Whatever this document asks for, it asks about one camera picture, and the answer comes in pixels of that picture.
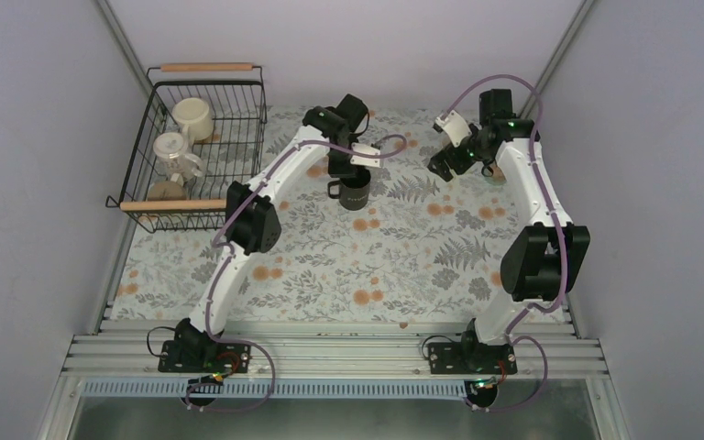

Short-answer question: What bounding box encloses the black mug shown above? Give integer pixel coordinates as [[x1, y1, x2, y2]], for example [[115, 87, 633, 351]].
[[327, 168, 371, 211]]

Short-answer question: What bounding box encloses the white patterned mug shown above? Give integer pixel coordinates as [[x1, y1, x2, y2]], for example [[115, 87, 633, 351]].
[[152, 132, 205, 182]]

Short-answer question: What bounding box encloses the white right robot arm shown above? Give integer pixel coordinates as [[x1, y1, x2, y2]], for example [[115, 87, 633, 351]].
[[428, 89, 590, 373]]

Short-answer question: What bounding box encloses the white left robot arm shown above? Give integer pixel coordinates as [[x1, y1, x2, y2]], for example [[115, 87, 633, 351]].
[[160, 94, 369, 371]]

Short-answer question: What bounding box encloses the floral table mat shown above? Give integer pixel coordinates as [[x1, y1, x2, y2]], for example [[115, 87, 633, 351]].
[[110, 109, 521, 324]]

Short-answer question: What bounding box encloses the cream mug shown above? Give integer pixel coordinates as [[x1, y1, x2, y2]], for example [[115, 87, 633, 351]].
[[171, 97, 215, 142]]

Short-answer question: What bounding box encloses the tan upturned mug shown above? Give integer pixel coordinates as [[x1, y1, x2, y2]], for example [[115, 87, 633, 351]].
[[145, 181, 188, 202]]

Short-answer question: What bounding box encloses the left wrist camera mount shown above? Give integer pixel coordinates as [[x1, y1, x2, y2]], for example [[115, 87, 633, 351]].
[[350, 143, 382, 168]]

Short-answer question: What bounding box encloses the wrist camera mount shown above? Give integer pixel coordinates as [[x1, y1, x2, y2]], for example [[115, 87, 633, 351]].
[[434, 110, 471, 148], [350, 143, 382, 168]]

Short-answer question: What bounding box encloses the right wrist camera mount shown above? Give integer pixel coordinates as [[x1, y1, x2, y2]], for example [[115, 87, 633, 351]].
[[434, 110, 471, 148]]

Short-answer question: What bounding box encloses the black wire dish rack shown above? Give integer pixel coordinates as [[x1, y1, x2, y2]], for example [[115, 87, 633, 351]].
[[105, 62, 268, 233]]

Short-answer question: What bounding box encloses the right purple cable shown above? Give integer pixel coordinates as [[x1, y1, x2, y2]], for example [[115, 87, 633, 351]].
[[436, 73, 569, 414]]

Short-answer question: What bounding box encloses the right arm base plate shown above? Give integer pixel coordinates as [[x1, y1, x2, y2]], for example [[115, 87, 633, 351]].
[[427, 342, 518, 375]]

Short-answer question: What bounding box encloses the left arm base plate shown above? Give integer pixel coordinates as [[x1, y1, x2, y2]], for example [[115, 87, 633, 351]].
[[157, 340, 251, 375]]

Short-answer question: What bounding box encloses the aluminium rail frame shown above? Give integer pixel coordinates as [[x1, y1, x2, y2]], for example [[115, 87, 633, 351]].
[[39, 320, 628, 439]]

